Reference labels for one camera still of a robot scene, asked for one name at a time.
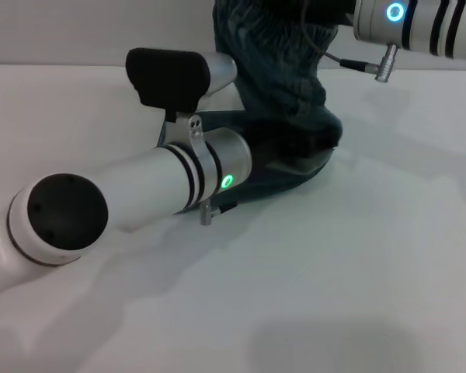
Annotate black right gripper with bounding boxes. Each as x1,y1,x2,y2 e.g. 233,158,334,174
302,0,357,27

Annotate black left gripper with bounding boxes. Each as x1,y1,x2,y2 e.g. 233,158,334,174
250,130,337,164

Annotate blue denim shorts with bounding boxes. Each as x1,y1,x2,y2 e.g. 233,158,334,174
155,0,346,213

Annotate right arm connector cable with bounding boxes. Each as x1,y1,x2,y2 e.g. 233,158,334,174
299,0,400,83

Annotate arm connector cable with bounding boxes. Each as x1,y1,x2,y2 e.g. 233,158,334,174
199,200,240,227
299,0,400,83

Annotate left arm connector cable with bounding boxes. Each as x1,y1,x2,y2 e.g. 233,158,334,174
199,200,240,227

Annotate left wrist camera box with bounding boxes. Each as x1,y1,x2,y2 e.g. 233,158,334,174
125,47,238,157

